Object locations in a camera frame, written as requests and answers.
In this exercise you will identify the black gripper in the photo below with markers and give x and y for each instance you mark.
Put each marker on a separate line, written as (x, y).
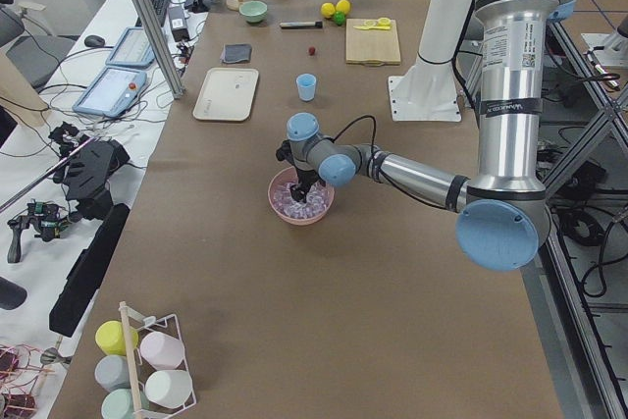
(305, 178)

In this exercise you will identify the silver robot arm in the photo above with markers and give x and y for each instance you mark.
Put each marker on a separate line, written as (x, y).
(502, 218)

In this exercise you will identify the pink bowl of ice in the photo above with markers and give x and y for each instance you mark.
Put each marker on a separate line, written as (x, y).
(299, 214)

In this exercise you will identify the light blue plastic cup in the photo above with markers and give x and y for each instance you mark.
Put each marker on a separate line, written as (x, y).
(306, 87)

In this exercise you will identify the pink cup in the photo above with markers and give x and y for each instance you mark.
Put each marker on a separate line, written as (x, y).
(162, 351)

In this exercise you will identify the white cup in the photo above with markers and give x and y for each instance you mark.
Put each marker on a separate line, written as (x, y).
(169, 388)

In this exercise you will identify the yellow cup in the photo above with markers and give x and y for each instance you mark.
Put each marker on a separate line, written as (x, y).
(109, 337)

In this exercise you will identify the grey cup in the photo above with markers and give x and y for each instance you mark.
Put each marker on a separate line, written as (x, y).
(112, 373)

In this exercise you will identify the mint green cup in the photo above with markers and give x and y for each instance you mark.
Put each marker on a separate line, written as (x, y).
(117, 404)

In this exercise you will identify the cream rabbit tray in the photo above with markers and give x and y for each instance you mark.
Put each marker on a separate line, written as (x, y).
(226, 95)

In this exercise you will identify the grey folded cloth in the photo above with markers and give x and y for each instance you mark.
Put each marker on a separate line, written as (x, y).
(236, 53)

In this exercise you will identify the wooden cutting board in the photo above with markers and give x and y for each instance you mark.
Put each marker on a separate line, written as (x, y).
(371, 47)

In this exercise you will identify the steel muddler black tip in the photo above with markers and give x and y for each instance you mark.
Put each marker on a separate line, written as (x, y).
(301, 25)

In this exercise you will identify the yellow plastic knife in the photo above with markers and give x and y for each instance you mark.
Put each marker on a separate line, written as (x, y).
(372, 26)

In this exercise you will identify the green lime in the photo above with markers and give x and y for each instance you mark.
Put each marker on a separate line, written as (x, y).
(339, 18)

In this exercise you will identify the yellow lemon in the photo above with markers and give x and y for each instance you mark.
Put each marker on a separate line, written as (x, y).
(327, 10)
(343, 6)

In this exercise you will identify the mint green bowl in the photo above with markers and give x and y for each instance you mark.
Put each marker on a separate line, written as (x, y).
(253, 11)

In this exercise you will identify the blue teach pendant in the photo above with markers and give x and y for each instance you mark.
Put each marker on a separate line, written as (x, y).
(112, 93)
(132, 50)

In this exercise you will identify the black long bar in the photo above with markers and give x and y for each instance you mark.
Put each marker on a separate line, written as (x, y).
(87, 274)

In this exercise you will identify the black keyboard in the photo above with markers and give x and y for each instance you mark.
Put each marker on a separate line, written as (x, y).
(156, 1)

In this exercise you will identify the black computer mouse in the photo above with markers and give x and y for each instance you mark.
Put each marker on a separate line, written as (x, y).
(94, 41)

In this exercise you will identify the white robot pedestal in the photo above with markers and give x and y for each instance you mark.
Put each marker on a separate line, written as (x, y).
(427, 91)

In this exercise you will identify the white wire cup rack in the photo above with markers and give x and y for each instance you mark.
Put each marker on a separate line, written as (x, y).
(135, 327)

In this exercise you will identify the aluminium frame post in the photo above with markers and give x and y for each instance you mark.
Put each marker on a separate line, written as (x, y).
(159, 45)

